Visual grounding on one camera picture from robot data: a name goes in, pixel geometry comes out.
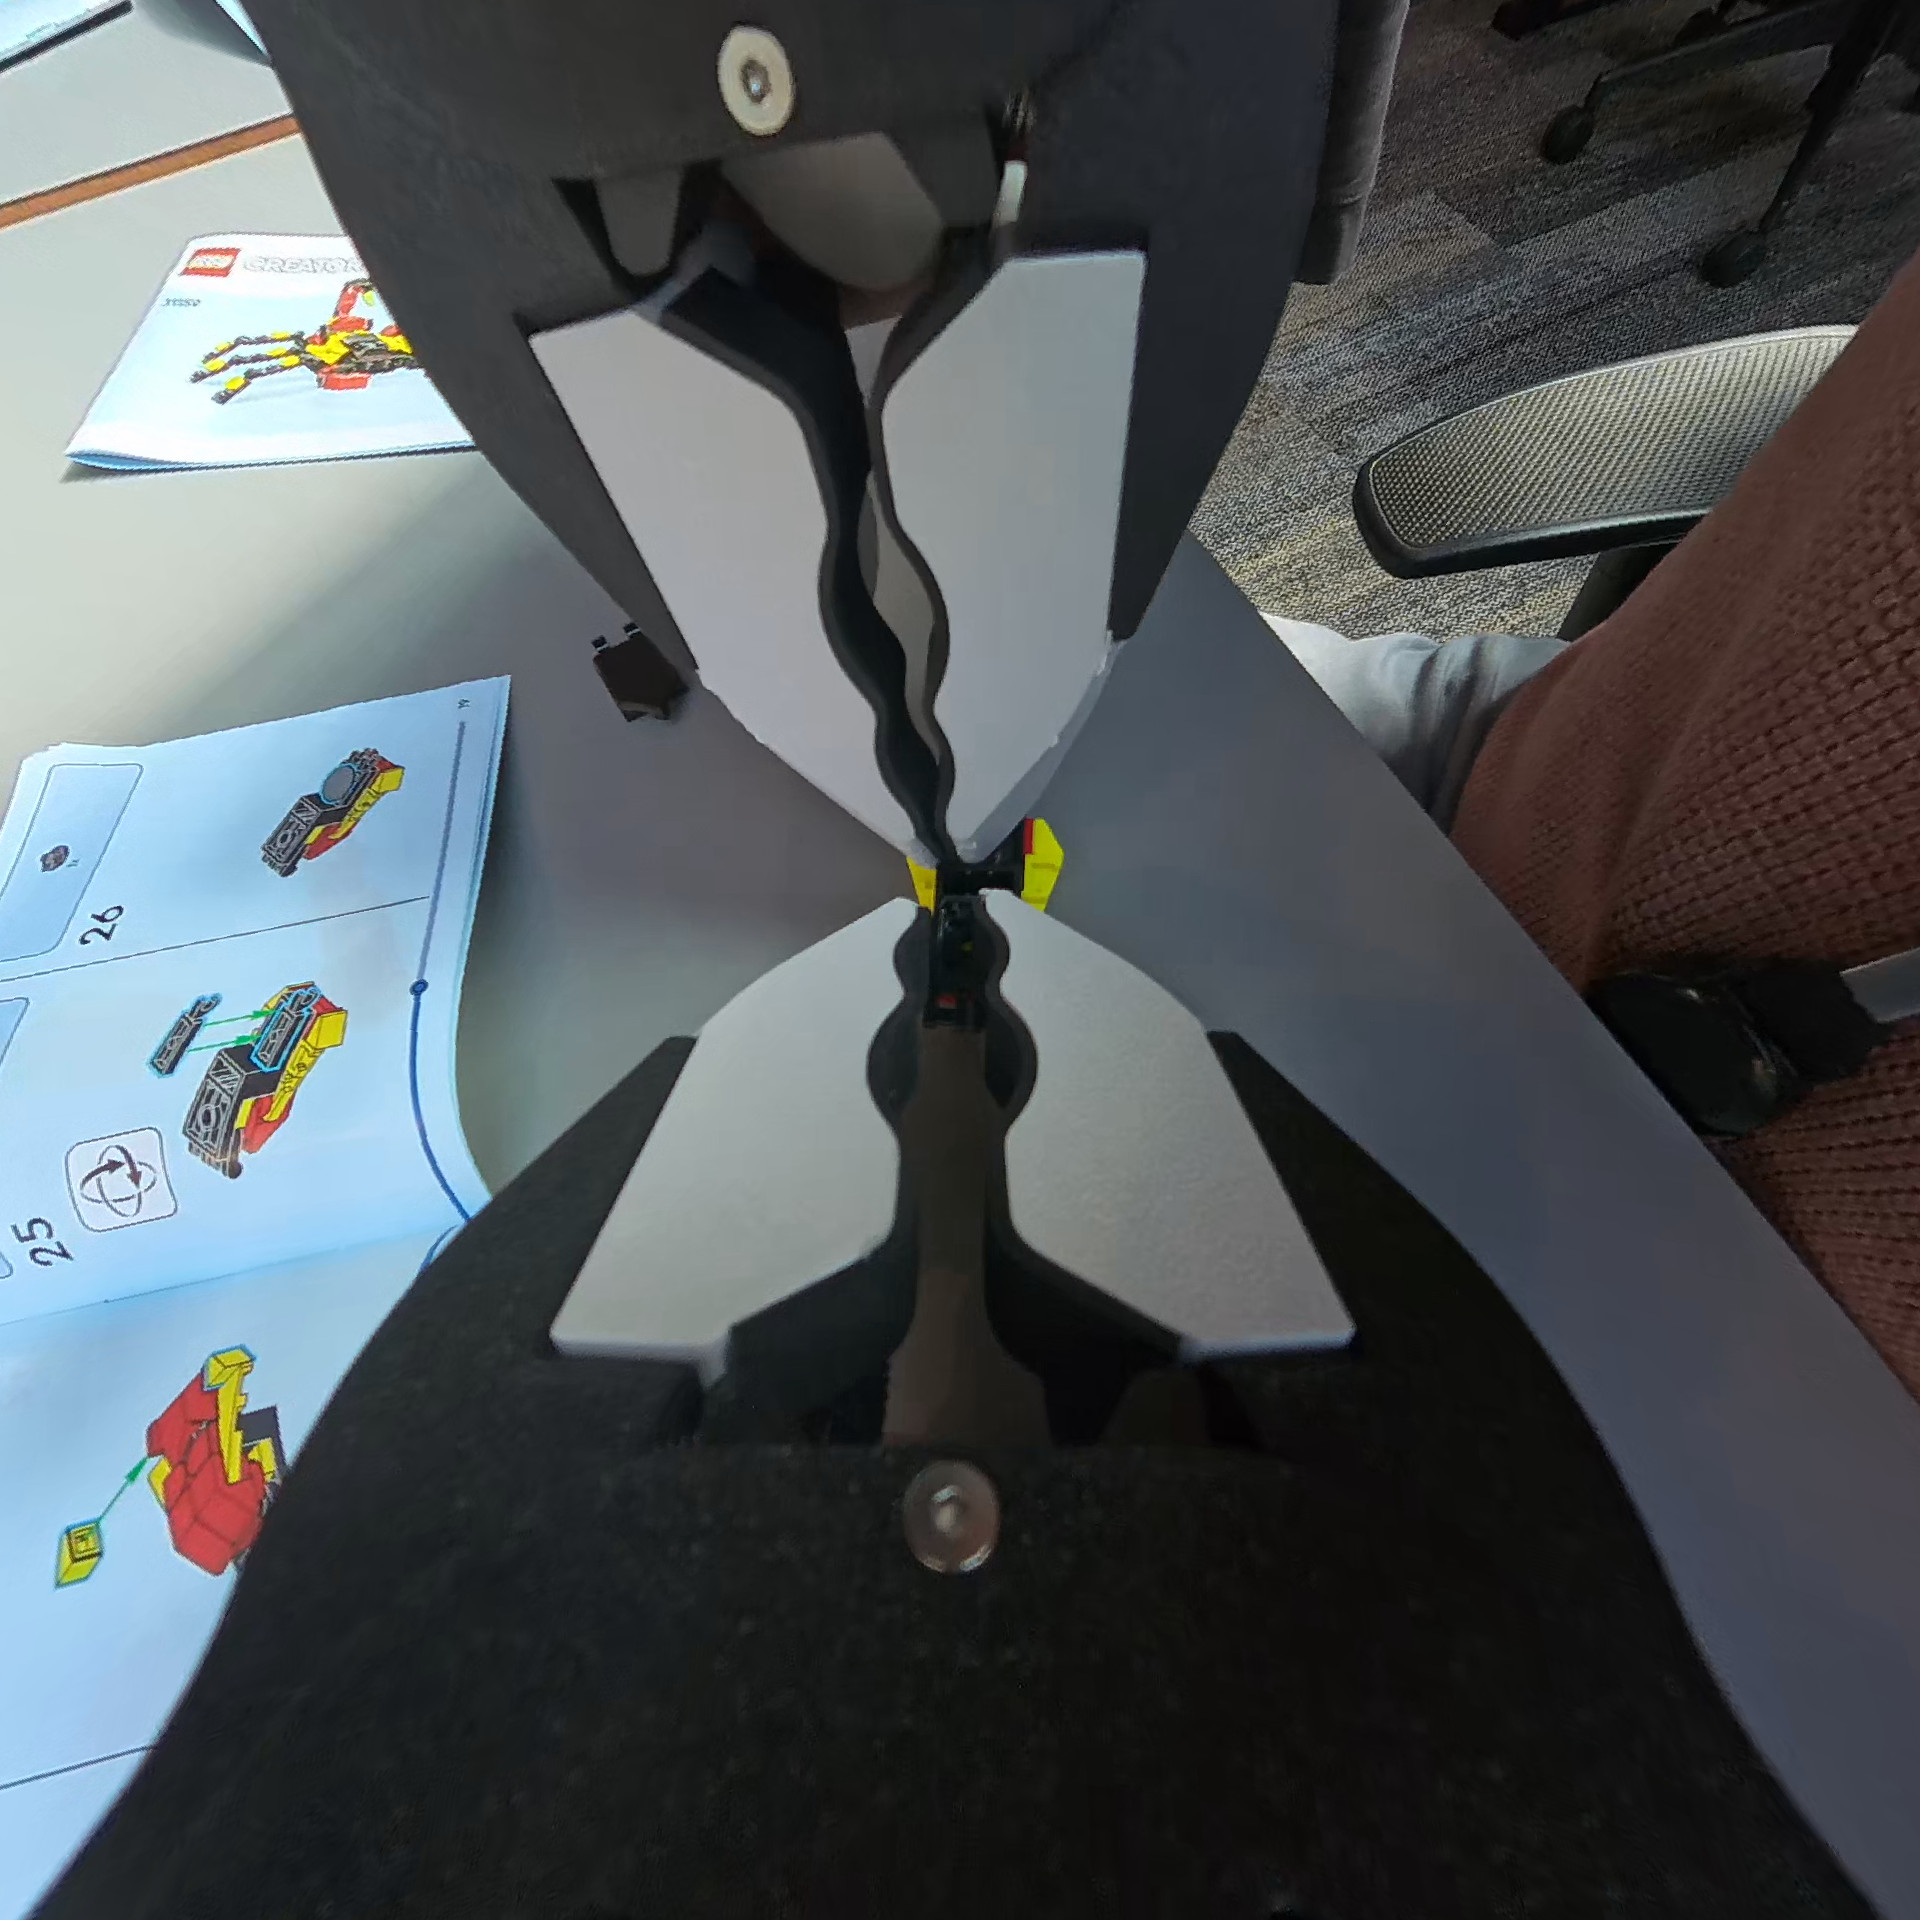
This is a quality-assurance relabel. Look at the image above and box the red yellow brick model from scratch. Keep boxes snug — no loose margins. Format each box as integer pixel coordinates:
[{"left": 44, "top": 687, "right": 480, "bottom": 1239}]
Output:
[{"left": 905, "top": 815, "right": 1071, "bottom": 1034}]

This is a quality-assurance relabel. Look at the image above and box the closed scorpion cover booklet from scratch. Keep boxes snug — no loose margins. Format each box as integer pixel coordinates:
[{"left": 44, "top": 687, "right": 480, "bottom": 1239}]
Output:
[{"left": 63, "top": 231, "right": 480, "bottom": 472}]

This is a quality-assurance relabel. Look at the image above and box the grey desk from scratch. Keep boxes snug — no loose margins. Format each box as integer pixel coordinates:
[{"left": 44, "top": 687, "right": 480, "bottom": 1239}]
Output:
[
  {"left": 0, "top": 0, "right": 302, "bottom": 227},
  {"left": 0, "top": 120, "right": 1920, "bottom": 1920}
]

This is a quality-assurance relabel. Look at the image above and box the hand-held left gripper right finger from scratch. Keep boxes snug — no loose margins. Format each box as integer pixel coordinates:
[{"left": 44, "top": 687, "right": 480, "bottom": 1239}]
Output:
[{"left": 982, "top": 887, "right": 1361, "bottom": 1364}]

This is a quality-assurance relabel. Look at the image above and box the open blue instruction booklet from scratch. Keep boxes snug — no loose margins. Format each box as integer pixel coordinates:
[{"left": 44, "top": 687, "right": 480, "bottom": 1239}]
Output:
[{"left": 0, "top": 673, "right": 517, "bottom": 1790}]

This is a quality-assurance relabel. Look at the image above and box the grey mesh chair armrest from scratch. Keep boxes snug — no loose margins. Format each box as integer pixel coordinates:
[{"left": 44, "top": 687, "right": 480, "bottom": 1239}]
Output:
[{"left": 1355, "top": 322, "right": 1866, "bottom": 583}]

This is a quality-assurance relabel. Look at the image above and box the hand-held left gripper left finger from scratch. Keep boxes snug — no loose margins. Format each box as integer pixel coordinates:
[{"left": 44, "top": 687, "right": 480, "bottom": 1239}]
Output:
[{"left": 548, "top": 896, "right": 944, "bottom": 1369}]

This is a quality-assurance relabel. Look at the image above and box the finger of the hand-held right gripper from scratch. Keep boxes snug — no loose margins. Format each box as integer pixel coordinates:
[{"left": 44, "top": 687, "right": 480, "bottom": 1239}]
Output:
[
  {"left": 525, "top": 245, "right": 963, "bottom": 863},
  {"left": 870, "top": 244, "right": 1155, "bottom": 853}
]

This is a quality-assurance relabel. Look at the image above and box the small black brick piece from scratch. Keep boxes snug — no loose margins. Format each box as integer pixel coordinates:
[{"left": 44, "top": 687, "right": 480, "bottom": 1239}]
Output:
[{"left": 591, "top": 624, "right": 690, "bottom": 726}]

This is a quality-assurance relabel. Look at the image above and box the person's brown knit sweater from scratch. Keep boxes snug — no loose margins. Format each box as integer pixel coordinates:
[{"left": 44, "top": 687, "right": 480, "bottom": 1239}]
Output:
[{"left": 1442, "top": 254, "right": 1920, "bottom": 1404}]

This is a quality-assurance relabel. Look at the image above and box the person's leg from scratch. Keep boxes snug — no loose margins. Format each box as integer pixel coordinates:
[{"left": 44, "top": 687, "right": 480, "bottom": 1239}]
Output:
[{"left": 1257, "top": 611, "right": 1570, "bottom": 830}]

